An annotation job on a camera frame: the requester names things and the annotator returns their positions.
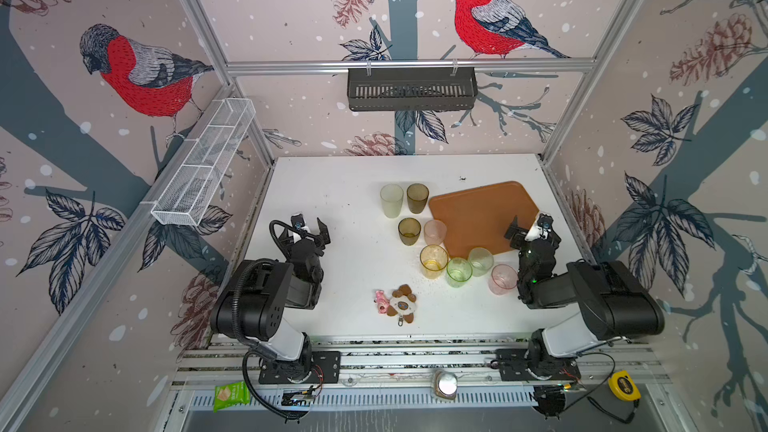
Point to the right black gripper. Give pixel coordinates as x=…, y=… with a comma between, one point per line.
x=534, y=240

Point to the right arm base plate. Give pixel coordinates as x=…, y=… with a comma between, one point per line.
x=519, y=365

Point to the pink textured glass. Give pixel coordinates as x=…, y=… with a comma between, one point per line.
x=435, y=232

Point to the black hanging wire basket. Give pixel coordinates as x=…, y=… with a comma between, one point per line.
x=412, y=89

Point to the green snack packet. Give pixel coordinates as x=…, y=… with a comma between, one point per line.
x=235, y=394

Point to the short brown textured glass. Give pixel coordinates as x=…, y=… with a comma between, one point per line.
x=409, y=230

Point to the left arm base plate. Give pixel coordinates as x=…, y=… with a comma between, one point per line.
x=316, y=368

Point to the pink ribbed clear glass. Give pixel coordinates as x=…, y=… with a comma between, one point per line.
x=503, y=279

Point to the yellow clear glass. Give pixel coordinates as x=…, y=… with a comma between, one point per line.
x=433, y=259

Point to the brown flower plush keychain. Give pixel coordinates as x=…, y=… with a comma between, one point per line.
x=402, y=305

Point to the brown plastic tray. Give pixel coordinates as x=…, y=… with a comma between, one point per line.
x=480, y=217

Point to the tall brown textured glass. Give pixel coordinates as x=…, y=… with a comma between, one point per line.
x=417, y=197

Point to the white mesh wall shelf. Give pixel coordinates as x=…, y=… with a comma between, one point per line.
x=192, y=187

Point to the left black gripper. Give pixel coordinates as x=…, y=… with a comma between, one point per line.
x=309, y=237

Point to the pink small toy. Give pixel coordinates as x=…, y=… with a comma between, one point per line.
x=382, y=302

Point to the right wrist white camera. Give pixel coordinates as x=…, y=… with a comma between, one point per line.
x=541, y=228

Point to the pale green textured glass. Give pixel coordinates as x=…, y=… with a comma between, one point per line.
x=481, y=260

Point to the bright green clear glass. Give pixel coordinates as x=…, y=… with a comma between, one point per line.
x=458, y=272

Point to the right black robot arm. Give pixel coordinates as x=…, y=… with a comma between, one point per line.
x=612, y=305

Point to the silver round knob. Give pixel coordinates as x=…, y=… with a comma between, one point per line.
x=445, y=385

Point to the yellow tape measure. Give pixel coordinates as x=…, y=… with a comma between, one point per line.
x=623, y=387

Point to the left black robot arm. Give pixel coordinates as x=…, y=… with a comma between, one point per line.
x=250, y=308

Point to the tall pale green glass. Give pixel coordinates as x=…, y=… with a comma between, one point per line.
x=391, y=196

